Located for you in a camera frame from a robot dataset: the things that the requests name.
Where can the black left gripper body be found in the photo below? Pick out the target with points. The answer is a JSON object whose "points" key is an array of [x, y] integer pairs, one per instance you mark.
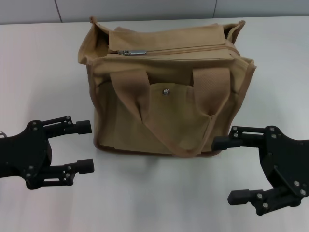
{"points": [[26, 152]]}

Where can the silver metal zipper pull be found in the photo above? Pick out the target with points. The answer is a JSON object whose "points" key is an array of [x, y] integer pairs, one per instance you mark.
{"points": [[135, 52]]}

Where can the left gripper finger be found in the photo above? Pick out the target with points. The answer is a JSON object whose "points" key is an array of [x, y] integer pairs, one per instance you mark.
{"points": [[84, 166], [83, 126]]}

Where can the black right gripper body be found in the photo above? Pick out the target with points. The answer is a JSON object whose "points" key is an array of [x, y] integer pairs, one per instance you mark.
{"points": [[287, 162]]}

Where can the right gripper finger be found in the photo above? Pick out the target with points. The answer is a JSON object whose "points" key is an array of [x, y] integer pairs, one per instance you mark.
{"points": [[220, 143], [240, 197]]}

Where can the khaki canvas food bag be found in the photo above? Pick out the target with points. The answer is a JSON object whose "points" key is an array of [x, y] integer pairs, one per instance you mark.
{"points": [[169, 120]]}

